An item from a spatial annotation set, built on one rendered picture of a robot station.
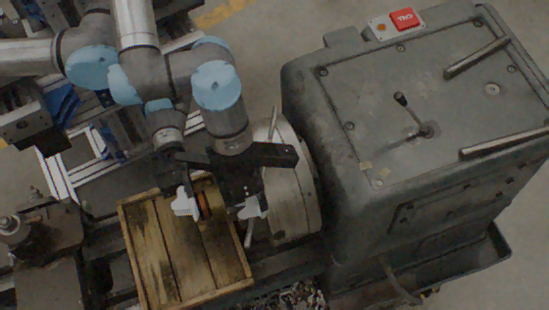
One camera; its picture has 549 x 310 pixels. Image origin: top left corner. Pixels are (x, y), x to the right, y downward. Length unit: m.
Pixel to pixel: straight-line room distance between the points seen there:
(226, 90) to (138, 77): 0.18
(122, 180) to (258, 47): 1.08
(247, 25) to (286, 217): 1.99
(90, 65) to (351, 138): 0.59
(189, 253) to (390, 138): 0.65
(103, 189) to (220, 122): 1.63
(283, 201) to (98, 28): 0.55
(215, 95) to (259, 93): 1.99
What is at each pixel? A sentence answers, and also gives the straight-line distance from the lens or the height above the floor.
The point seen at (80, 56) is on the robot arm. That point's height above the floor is 1.44.
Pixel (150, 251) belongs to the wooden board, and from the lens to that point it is 1.58.
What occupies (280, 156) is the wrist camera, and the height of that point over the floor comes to 1.46.
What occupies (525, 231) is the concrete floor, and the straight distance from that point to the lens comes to 2.69.
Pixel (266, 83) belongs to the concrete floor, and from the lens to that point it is 2.87.
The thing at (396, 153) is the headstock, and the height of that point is 1.25.
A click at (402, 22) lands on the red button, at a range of 1.45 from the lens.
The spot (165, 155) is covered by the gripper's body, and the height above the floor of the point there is 1.11.
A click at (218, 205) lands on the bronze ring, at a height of 1.11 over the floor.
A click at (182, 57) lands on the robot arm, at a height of 1.59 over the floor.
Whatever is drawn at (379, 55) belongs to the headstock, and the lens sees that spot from 1.39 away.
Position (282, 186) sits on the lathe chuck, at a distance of 1.24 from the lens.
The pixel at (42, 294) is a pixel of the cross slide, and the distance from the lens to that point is 1.55.
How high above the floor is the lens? 2.34
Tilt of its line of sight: 62 degrees down
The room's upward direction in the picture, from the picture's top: 4 degrees counter-clockwise
